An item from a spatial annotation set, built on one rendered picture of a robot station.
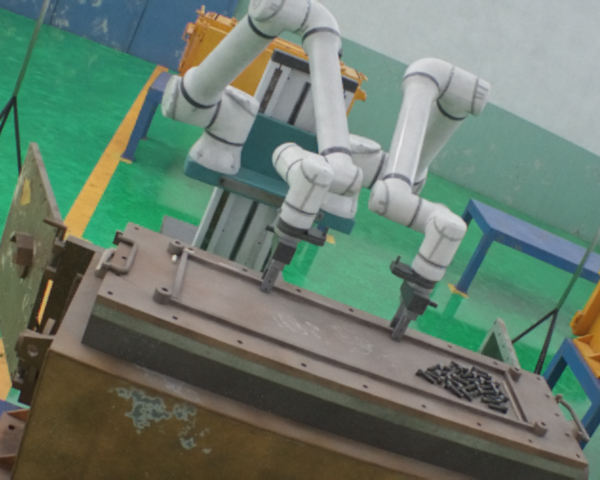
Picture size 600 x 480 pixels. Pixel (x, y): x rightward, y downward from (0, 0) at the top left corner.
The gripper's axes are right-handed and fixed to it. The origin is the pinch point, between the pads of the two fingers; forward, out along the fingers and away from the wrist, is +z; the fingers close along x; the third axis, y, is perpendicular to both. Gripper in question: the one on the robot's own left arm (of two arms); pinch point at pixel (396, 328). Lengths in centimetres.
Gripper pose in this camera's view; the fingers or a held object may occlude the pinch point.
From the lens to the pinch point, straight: 229.7
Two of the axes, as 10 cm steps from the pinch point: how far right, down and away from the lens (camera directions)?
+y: 9.2, 3.6, 1.8
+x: -0.3, -3.7, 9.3
